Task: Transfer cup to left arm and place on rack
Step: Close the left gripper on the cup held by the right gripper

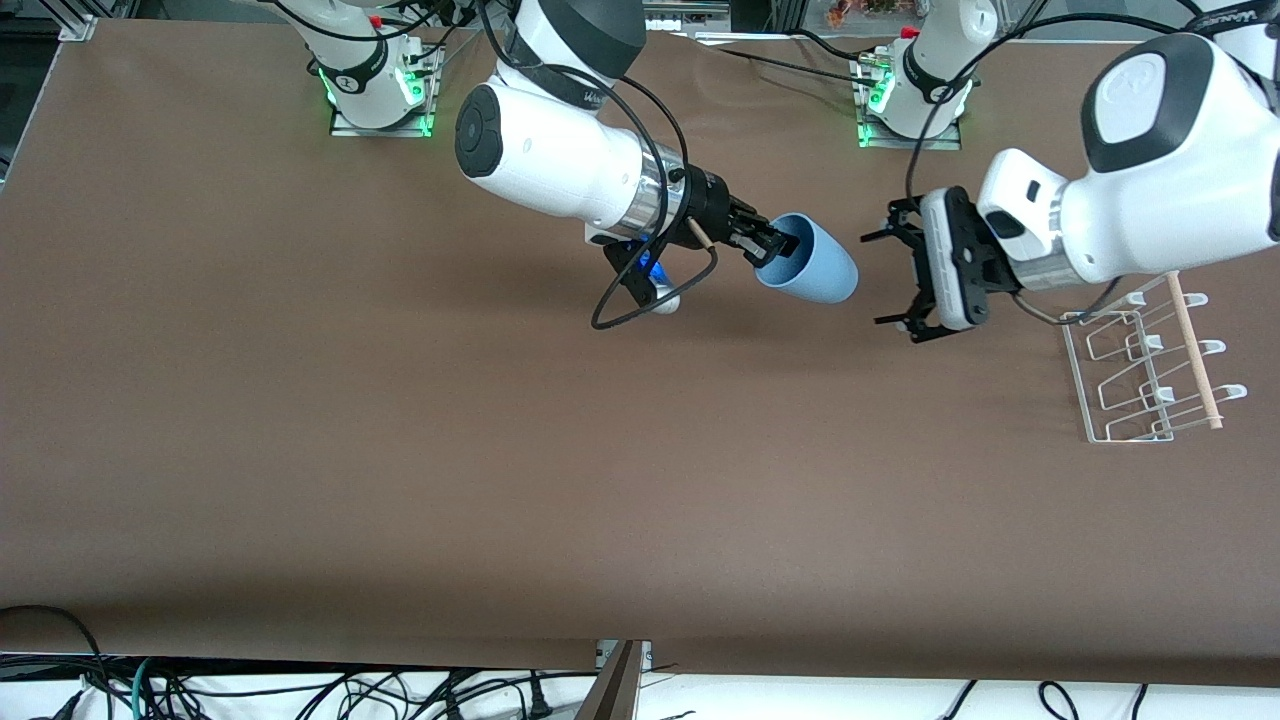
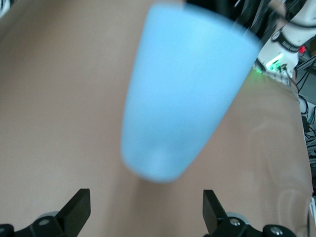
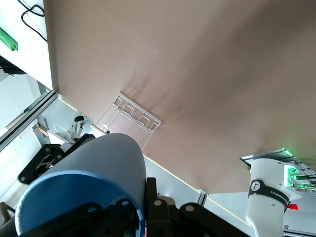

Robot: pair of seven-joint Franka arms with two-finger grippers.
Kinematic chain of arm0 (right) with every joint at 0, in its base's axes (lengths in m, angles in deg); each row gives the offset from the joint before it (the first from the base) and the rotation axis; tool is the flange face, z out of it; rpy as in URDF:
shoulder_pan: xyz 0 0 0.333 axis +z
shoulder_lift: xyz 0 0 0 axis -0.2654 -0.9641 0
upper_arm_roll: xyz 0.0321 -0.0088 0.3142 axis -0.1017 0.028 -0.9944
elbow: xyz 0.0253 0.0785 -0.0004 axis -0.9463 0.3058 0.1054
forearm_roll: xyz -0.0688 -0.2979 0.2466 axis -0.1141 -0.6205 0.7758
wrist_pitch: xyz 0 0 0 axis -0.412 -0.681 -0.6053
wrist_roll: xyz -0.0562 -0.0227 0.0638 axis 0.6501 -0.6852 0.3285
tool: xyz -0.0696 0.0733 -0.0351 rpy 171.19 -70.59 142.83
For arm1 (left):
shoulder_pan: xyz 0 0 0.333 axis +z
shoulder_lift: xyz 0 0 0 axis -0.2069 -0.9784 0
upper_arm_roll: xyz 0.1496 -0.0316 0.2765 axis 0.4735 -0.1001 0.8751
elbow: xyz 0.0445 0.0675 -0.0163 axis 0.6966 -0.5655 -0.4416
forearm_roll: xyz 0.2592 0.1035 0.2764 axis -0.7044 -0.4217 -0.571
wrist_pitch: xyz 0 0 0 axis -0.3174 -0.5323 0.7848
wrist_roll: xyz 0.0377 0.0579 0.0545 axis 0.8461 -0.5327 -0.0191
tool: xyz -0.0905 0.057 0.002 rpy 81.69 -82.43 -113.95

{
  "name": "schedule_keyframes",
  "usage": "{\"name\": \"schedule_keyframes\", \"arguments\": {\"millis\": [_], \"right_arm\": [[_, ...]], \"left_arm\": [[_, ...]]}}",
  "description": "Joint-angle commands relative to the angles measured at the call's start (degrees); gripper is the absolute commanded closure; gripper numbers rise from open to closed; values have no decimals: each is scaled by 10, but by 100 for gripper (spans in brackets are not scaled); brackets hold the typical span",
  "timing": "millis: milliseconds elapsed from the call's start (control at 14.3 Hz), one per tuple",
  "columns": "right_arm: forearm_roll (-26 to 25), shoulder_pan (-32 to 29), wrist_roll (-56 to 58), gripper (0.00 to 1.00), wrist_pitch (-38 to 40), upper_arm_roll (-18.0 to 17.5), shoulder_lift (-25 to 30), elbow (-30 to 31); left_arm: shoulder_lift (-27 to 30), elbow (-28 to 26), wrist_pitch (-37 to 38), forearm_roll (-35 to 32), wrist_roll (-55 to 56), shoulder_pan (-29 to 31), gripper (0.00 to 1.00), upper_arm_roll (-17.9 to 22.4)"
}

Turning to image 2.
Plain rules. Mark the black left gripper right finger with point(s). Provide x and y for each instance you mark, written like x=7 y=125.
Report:
x=217 y=219

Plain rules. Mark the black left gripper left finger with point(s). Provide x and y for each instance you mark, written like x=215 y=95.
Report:
x=71 y=217

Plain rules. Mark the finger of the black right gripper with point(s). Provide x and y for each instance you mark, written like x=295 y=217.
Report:
x=209 y=8

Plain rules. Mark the light blue plastic cup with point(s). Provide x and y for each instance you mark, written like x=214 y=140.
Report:
x=182 y=93

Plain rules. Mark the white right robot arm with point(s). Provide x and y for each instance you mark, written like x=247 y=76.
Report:
x=291 y=34

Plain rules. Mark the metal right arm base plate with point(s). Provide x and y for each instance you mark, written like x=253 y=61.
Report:
x=274 y=74

